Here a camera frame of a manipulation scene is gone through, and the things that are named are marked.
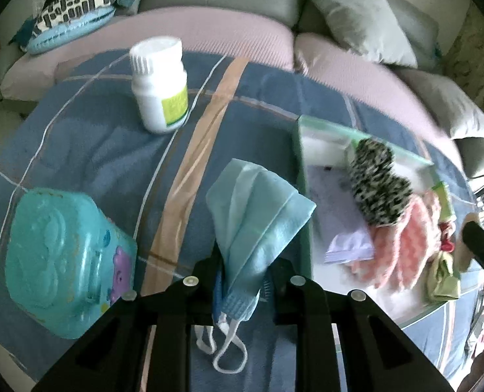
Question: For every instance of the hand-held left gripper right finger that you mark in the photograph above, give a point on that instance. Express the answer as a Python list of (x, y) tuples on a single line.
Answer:
[(277, 290)]

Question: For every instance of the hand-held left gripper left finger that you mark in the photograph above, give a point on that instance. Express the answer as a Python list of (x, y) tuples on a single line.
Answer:
[(216, 294)]

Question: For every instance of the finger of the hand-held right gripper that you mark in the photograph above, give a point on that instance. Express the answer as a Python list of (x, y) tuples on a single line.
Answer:
[(483, 249)]

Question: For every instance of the wooden hair clip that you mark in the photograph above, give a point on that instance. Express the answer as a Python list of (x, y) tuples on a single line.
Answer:
[(468, 249)]

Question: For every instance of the light green cloth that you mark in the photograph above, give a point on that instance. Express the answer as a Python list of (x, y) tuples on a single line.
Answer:
[(442, 281)]

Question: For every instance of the green box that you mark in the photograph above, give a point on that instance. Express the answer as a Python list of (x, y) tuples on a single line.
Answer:
[(444, 200)]

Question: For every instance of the blue face mask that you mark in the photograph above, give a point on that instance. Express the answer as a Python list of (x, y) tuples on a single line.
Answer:
[(258, 212)]

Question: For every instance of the pink white zigzag knitted cloth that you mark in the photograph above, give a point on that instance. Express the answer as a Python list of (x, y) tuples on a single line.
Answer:
[(397, 249)]

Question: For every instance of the pale purple packet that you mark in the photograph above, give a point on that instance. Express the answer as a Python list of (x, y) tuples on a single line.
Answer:
[(340, 212)]

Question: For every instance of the leopard print scrunchie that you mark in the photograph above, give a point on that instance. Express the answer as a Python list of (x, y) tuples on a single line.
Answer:
[(378, 188)]

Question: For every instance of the teal rimmed white tray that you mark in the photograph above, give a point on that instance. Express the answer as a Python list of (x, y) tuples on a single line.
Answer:
[(327, 151)]

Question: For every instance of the teal plastic toy case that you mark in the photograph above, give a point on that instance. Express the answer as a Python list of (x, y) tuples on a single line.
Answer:
[(58, 253)]

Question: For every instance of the white bottle green label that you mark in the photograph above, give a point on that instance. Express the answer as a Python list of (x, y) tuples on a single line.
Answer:
[(160, 85)]

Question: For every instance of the pink sofa seat cover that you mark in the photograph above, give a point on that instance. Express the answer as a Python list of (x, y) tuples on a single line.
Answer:
[(368, 85), (225, 32)]

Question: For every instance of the patterned beige curtain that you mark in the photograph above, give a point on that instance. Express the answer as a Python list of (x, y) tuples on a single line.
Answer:
[(478, 49)]

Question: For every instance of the large grey pillow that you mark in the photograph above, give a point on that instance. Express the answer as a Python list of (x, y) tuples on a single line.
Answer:
[(364, 20)]

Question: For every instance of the blue patterned plush cushion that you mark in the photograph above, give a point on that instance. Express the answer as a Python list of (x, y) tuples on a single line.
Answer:
[(70, 12)]

